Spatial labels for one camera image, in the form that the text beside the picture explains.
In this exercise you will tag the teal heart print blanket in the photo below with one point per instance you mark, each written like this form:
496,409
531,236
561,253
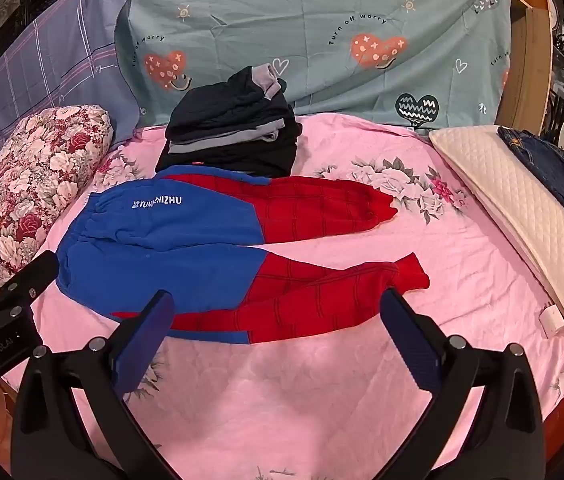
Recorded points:
312,35

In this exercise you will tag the blue and red pants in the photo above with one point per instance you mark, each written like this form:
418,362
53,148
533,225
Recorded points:
172,245

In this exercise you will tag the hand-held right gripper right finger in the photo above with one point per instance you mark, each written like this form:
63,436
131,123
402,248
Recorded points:
408,342

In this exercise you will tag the black folded garment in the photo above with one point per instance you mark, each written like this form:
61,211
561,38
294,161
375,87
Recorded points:
262,157

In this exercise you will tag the wooden bed frame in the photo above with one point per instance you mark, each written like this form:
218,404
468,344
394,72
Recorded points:
529,65

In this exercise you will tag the pink floral bed sheet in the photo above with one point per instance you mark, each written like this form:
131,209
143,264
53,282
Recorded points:
312,385

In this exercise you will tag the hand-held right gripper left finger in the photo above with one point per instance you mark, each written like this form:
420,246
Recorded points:
146,345

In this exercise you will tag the purple plaid pillow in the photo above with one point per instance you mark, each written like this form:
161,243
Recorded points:
47,70

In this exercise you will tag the cream quilted pillow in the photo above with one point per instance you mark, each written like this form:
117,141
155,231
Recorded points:
522,200

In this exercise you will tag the dark folded pants grey trim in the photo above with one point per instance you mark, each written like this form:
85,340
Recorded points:
232,110

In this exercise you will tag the blue denim jeans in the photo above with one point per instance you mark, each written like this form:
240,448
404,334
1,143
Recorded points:
557,175

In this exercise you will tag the red floral pillow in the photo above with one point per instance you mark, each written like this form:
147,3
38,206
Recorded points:
32,175

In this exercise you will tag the small white charger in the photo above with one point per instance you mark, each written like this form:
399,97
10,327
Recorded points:
552,321

